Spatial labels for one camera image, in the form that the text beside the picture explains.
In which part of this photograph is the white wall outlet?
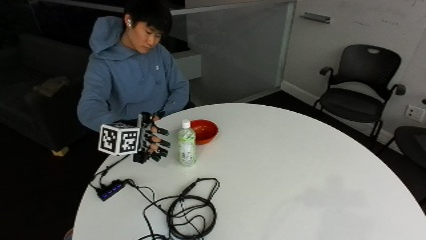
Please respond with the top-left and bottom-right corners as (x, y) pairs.
(403, 104), (426, 123)

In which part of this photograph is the grey cushion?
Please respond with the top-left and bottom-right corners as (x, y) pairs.
(32, 75), (70, 98)

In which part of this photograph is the person in blue hoodie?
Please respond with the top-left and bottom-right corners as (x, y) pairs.
(76, 0), (192, 133)

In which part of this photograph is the clear bottle with green label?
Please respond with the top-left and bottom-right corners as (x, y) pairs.
(177, 119), (198, 167)

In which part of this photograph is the grey wall-mounted tray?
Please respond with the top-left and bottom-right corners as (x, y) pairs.
(298, 11), (333, 25)

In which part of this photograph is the white cube with black markers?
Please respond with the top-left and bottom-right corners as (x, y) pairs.
(97, 122), (142, 157)

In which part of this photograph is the thin black cable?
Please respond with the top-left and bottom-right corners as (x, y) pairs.
(89, 154), (132, 190)

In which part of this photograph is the red bowl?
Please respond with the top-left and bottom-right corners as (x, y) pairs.
(189, 119), (219, 146)

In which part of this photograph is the frosted glass partition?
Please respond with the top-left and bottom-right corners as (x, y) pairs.
(169, 0), (298, 107)

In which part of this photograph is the dark chair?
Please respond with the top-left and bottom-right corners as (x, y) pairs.
(382, 125), (426, 169)

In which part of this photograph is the black office chair with armrests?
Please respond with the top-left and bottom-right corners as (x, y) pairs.
(313, 43), (407, 141)

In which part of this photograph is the white cabinet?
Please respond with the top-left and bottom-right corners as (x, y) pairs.
(170, 49), (202, 82)

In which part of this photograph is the coiled black cable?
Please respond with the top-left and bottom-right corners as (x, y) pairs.
(125, 177), (222, 240)

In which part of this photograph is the black usb hub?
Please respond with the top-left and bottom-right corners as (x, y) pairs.
(96, 179), (128, 202)

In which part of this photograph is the dark sofa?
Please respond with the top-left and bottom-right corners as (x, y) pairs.
(0, 32), (92, 158)

